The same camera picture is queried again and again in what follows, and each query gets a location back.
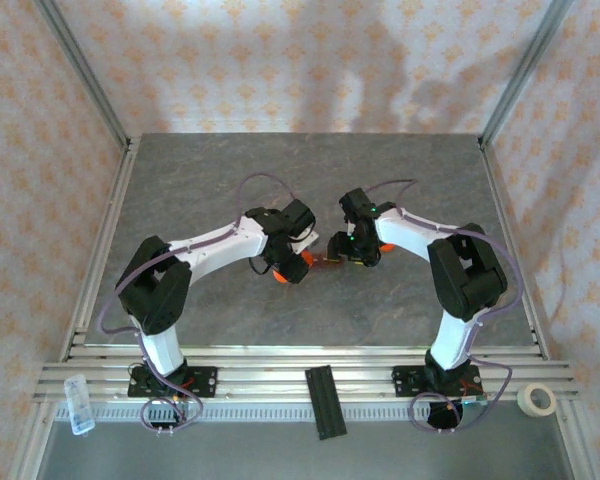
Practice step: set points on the brown chocolate bar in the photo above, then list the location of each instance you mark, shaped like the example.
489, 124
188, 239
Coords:
320, 259

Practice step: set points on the orange pill bottle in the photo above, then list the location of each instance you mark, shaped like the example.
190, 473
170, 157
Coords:
307, 259

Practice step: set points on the orange bottle cap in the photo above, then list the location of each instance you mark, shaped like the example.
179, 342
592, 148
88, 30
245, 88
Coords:
387, 247

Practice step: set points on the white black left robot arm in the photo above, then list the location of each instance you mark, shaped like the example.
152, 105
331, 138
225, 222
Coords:
215, 250

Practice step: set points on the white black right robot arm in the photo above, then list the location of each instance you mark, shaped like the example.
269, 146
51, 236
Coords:
405, 237

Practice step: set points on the small green circuit board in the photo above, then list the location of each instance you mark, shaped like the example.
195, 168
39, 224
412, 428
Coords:
475, 401

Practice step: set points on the grey metal panel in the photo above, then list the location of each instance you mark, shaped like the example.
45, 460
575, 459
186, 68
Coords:
230, 455

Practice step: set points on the white orange patterned curtain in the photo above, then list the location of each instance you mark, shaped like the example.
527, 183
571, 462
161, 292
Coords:
280, 60

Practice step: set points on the white masking tape roll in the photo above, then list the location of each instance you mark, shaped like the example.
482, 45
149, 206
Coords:
522, 402

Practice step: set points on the aluminium front rail frame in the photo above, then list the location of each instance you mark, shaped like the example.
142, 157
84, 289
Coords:
280, 380

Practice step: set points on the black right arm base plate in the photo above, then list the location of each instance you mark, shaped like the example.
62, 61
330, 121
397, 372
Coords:
402, 382

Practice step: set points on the black plastic rail piece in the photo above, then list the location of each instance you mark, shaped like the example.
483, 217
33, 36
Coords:
325, 400

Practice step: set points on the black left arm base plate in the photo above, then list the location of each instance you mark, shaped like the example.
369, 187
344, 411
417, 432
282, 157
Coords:
207, 382

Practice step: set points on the aluminium side rail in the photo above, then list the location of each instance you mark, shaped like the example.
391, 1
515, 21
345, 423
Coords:
501, 200
105, 250

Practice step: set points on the aluminium corner post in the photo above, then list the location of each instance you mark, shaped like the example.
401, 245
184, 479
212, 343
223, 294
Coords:
86, 70
524, 70

